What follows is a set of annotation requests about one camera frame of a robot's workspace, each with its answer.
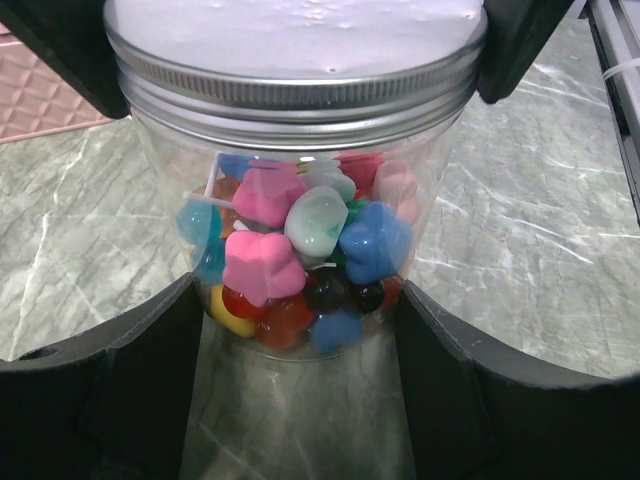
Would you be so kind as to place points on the aluminium rail frame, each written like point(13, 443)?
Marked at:
point(615, 31)

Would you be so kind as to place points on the clear glass jar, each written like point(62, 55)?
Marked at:
point(299, 255)

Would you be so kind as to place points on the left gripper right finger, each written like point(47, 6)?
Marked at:
point(478, 408)

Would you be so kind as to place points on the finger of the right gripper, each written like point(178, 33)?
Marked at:
point(70, 37)
point(517, 31)

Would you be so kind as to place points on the pink tin of star candies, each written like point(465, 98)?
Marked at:
point(35, 101)

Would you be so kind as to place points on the clear round jar lid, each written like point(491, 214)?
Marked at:
point(297, 75)

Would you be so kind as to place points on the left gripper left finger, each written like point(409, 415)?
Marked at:
point(110, 403)

